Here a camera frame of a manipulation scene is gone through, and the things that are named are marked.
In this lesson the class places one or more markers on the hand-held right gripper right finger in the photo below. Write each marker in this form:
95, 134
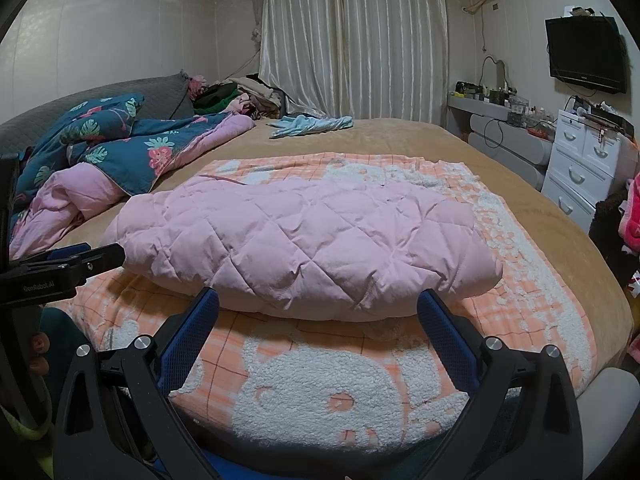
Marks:
447, 340

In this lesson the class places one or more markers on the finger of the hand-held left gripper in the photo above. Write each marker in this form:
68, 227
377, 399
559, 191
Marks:
67, 251
95, 257

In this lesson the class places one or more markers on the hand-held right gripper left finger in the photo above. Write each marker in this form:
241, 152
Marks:
190, 330

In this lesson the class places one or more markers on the pink quilted jacket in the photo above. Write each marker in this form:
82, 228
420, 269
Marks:
300, 245

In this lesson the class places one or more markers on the pile of clothes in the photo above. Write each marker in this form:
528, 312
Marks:
235, 95

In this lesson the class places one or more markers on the person's left hand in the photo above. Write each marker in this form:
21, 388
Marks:
41, 355

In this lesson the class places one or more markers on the dark teal cloth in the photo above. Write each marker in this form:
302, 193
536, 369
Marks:
60, 330

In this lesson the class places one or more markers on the blue floral pillow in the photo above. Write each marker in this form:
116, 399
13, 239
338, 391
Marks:
85, 120

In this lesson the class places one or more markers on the orange checked blanket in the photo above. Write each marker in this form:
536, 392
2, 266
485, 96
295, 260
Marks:
300, 385

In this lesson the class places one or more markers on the blue floral pink-lined duvet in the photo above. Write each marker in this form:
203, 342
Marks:
165, 155

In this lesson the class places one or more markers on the grey padded headboard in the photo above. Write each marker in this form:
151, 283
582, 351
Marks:
125, 95

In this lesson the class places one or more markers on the grey dressing table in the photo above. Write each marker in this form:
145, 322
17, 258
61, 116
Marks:
510, 150

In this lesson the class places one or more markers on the white drawer cabinet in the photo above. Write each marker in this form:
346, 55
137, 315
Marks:
580, 170

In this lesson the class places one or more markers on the pink printed towel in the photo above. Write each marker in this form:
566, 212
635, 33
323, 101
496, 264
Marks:
631, 210

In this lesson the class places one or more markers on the light blue garment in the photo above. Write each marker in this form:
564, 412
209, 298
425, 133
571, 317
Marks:
310, 125

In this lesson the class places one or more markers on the clutter of small toiletries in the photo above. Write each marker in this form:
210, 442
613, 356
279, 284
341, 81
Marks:
515, 105

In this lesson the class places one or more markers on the clutter on drawer cabinet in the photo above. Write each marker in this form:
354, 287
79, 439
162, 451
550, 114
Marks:
600, 115

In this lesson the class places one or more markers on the arched table mirror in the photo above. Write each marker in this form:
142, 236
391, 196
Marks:
502, 72

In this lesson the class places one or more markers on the white striped curtain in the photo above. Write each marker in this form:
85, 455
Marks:
350, 40

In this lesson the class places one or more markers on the white box on television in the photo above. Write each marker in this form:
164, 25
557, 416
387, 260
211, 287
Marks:
577, 11

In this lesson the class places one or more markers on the black wall television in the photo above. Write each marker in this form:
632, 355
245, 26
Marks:
585, 55

